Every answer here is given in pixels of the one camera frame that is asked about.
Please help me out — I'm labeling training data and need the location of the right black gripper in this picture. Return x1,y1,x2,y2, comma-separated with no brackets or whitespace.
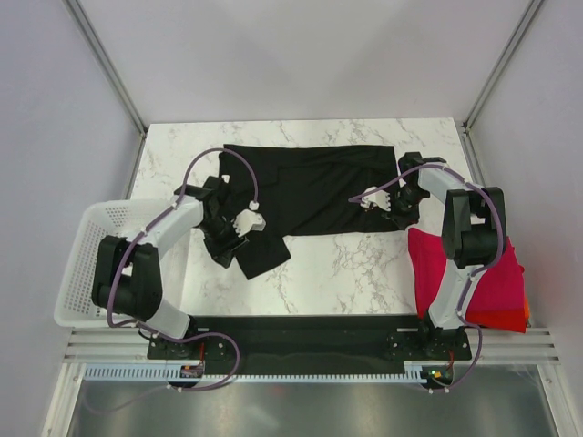
382,186,428,229

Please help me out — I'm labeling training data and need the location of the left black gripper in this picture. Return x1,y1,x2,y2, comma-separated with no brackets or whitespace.
197,215,248,269

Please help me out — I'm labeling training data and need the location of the black t shirt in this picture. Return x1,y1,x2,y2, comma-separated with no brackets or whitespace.
219,144,397,279

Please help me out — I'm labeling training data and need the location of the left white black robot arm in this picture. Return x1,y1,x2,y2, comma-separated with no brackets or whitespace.
91,177,247,358

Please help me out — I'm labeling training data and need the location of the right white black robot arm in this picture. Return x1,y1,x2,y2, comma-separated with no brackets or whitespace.
388,152,506,359

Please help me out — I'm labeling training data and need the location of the magenta folded t shirt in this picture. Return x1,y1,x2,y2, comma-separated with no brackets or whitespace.
407,228,525,317

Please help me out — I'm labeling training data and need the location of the white plastic basket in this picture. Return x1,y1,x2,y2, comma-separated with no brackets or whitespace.
54,199,169,329

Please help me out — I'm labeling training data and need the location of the orange folded t shirt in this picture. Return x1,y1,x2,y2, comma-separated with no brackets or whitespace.
524,296,530,320

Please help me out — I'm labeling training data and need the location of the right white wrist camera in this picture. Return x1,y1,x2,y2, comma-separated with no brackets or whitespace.
359,187,391,212

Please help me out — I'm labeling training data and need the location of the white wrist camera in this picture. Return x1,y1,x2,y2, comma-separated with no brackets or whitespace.
232,200,266,237
359,187,391,212

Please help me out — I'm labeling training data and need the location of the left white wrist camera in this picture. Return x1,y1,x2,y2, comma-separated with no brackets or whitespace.
232,200,266,237

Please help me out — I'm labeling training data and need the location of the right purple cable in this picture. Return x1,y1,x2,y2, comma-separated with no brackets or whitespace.
348,164,506,393

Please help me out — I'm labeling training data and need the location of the purple cable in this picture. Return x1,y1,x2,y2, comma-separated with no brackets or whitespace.
84,147,261,413
348,164,506,393

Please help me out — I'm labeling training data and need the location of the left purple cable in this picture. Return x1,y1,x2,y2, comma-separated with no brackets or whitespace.
84,147,261,413

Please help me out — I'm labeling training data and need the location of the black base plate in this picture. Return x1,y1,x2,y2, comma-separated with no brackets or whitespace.
148,315,472,373

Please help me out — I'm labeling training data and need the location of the aluminium rail profile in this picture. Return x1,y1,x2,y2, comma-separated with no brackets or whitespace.
63,328,559,365

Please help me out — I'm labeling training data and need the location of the white slotted cable duct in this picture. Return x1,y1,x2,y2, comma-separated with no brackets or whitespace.
83,361,434,384

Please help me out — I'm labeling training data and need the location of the right aluminium frame post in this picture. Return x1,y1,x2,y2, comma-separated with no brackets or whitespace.
457,0,547,136

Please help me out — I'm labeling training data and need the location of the aluminium frame post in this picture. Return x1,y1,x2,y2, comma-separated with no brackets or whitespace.
63,0,148,138
457,0,547,136

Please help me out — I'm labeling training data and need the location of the left aluminium frame post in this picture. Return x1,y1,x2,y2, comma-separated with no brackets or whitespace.
63,0,148,138

